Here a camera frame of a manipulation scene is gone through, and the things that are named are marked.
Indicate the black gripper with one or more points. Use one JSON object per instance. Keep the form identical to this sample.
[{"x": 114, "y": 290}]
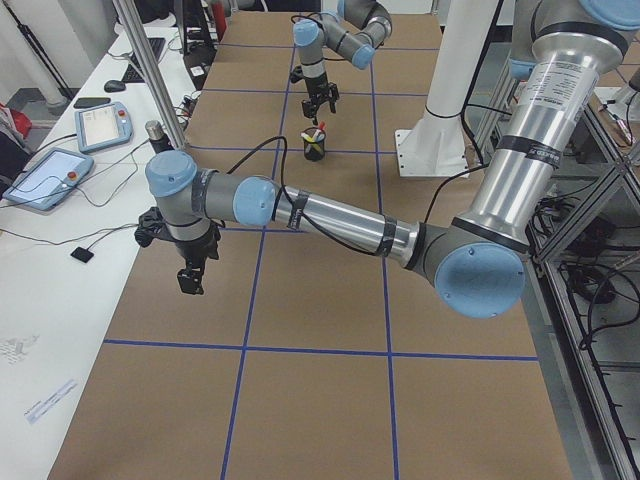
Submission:
[
  {"x": 196, "y": 251},
  {"x": 317, "y": 89}
]

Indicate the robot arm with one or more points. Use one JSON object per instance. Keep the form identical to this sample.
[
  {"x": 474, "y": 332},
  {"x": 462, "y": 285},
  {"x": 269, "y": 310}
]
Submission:
[
  {"x": 353, "y": 32},
  {"x": 474, "y": 265}
]

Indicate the red capped white marker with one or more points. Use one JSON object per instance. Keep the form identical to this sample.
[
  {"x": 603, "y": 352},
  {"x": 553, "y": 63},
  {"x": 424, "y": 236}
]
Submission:
[{"x": 319, "y": 127}]

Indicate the black mesh pen cup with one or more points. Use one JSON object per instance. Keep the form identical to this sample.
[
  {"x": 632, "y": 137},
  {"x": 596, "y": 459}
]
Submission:
[{"x": 310, "y": 154}]

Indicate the small black square pad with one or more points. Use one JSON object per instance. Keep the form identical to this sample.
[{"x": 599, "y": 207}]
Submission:
[{"x": 82, "y": 254}]

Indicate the brown paper table cover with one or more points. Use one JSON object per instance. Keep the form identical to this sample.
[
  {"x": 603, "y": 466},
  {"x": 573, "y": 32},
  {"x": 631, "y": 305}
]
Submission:
[{"x": 302, "y": 359}]

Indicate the far teach pendant tablet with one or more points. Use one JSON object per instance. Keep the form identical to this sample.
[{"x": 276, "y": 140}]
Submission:
[{"x": 103, "y": 127}]

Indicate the teach pendant tablet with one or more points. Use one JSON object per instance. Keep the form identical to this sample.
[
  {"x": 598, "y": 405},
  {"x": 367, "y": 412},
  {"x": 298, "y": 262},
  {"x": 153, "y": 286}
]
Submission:
[
  {"x": 50, "y": 180},
  {"x": 103, "y": 127}
]

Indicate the near teach pendant tablet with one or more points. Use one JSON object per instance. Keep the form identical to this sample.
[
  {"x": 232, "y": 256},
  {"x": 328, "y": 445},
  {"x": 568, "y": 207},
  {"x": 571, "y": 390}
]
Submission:
[{"x": 50, "y": 180}]

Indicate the black smartphone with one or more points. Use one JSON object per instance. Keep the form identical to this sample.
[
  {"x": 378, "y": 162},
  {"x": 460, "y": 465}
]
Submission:
[{"x": 90, "y": 102}]

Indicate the black computer mouse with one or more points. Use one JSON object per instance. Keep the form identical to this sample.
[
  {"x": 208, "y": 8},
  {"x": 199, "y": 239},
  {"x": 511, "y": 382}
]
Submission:
[{"x": 114, "y": 86}]

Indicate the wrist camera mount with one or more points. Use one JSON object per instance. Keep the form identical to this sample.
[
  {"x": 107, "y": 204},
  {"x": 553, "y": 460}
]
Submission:
[
  {"x": 152, "y": 225},
  {"x": 296, "y": 75}
]

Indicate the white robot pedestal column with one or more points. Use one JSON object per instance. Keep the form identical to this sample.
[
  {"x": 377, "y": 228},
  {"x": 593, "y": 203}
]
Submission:
[{"x": 435, "y": 146}]

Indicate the aluminium frame post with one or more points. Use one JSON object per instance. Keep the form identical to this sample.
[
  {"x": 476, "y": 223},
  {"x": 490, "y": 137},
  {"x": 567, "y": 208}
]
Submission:
[{"x": 134, "y": 28}]

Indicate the aluminium frame rack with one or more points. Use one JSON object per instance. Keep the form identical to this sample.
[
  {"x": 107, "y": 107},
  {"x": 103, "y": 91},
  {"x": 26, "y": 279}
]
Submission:
[{"x": 583, "y": 300}]

